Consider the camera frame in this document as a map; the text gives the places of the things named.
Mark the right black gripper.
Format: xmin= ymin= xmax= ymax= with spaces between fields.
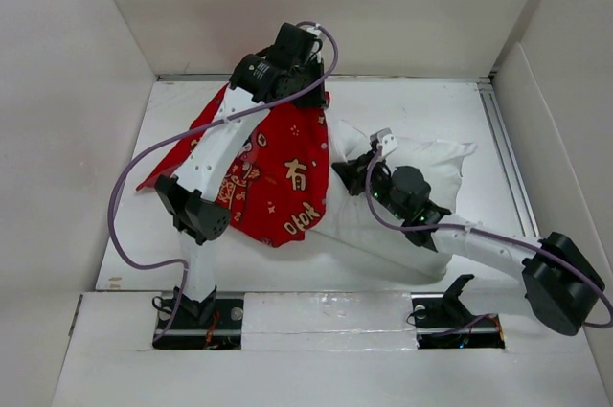
xmin=331 ymin=149 xmax=407 ymax=220

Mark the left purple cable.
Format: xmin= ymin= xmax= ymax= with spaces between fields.
xmin=108 ymin=21 xmax=339 ymax=346

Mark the aluminium rail right side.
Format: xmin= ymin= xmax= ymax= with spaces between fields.
xmin=477 ymin=78 xmax=540 ymax=236

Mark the white pillow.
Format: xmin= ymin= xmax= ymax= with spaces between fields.
xmin=315 ymin=120 xmax=477 ymax=283

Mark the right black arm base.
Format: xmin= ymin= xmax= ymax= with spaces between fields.
xmin=405 ymin=274 xmax=506 ymax=350

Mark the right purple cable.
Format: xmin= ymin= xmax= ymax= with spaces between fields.
xmin=364 ymin=146 xmax=613 ymax=339

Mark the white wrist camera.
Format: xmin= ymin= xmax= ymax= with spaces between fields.
xmin=306 ymin=26 xmax=326 ymax=63
xmin=370 ymin=128 xmax=398 ymax=160

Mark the purple cable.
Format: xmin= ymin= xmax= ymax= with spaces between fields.
xmin=364 ymin=146 xmax=613 ymax=339
xmin=108 ymin=21 xmax=339 ymax=346

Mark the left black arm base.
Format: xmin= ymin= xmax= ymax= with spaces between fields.
xmin=151 ymin=287 xmax=244 ymax=350

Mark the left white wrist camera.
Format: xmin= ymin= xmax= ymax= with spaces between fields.
xmin=306 ymin=26 xmax=326 ymax=63

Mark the white taped foam block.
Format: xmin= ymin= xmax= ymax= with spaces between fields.
xmin=241 ymin=291 xmax=417 ymax=352

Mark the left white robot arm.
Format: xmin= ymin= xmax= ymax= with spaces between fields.
xmin=148 ymin=23 xmax=330 ymax=328

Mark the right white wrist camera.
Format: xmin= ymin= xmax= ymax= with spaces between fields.
xmin=370 ymin=128 xmax=398 ymax=160

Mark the red cartoon print pillowcase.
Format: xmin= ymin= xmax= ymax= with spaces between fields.
xmin=137 ymin=86 xmax=330 ymax=247

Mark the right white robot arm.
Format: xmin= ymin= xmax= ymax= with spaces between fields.
xmin=331 ymin=150 xmax=612 ymax=336

